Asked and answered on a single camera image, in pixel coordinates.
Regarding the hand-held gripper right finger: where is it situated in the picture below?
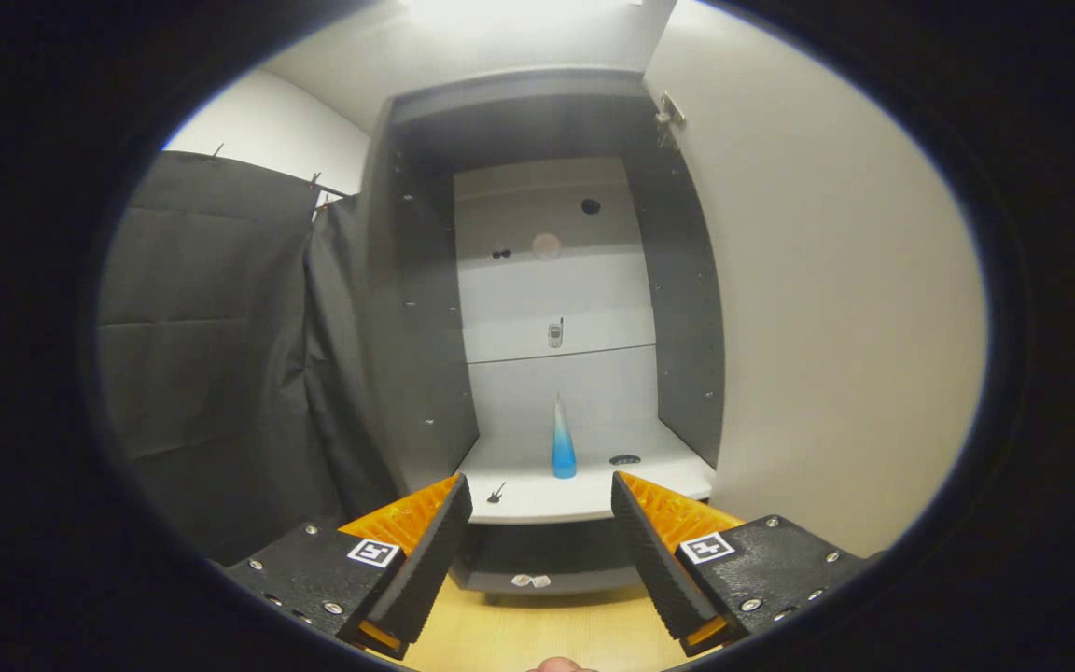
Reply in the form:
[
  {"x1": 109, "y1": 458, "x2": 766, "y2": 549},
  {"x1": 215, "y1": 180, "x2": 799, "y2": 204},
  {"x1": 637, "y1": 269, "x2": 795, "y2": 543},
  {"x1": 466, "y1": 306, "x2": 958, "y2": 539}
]
[{"x1": 610, "y1": 469, "x2": 882, "y2": 658}]

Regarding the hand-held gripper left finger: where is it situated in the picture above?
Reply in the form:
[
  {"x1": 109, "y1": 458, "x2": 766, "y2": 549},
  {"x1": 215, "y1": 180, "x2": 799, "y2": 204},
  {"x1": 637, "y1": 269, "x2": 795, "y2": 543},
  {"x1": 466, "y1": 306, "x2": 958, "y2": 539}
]
[{"x1": 220, "y1": 473, "x2": 474, "y2": 661}]

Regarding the black backdrop cloth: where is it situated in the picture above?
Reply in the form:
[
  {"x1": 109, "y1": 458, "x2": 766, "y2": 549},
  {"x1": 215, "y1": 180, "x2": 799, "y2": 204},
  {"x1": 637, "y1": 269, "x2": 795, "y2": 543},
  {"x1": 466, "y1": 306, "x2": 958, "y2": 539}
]
[{"x1": 97, "y1": 149, "x2": 389, "y2": 566}]

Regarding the grey cabinet with legs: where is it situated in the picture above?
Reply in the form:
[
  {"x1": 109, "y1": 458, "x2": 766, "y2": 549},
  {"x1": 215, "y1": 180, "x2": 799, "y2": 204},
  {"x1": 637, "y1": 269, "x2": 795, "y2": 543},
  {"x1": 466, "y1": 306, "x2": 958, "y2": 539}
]
[{"x1": 360, "y1": 67, "x2": 727, "y2": 598}]

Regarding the ceiling light panel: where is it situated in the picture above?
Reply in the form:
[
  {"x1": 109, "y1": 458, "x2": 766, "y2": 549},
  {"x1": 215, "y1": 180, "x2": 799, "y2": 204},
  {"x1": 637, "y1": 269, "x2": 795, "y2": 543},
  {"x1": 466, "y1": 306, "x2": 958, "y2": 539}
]
[{"x1": 402, "y1": 0, "x2": 646, "y2": 29}]

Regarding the blue and white cosmetic tube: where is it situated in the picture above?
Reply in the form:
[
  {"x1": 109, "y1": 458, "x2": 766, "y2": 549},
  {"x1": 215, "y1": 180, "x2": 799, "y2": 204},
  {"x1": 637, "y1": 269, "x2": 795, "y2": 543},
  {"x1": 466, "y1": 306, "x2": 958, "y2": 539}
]
[{"x1": 551, "y1": 392, "x2": 578, "y2": 480}]

